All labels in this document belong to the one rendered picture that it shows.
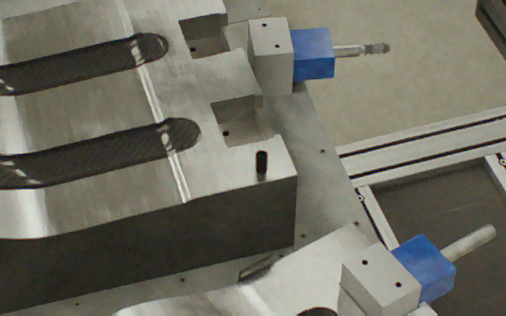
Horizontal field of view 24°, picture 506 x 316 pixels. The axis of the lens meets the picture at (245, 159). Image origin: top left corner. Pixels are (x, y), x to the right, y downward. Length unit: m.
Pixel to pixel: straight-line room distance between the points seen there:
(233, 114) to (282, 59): 0.11
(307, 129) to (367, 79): 1.21
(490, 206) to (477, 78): 0.54
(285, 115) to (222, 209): 0.19
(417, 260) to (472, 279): 0.83
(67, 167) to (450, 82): 1.44
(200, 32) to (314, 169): 0.16
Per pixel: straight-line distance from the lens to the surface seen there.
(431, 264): 0.93
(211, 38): 1.10
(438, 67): 2.36
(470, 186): 1.87
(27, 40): 1.08
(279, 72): 1.11
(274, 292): 0.92
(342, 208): 1.04
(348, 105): 2.26
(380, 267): 0.90
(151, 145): 0.98
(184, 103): 1.00
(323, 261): 0.94
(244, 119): 1.02
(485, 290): 1.75
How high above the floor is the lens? 1.60
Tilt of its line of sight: 48 degrees down
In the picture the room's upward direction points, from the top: straight up
